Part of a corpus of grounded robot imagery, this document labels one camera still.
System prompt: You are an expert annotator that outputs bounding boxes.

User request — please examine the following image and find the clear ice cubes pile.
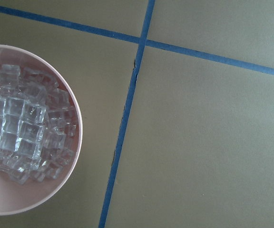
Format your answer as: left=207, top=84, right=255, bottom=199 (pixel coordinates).
left=0, top=64, right=78, bottom=184

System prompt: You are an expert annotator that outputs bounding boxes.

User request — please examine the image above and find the pink bowl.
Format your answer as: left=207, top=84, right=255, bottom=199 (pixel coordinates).
left=0, top=45, right=83, bottom=216

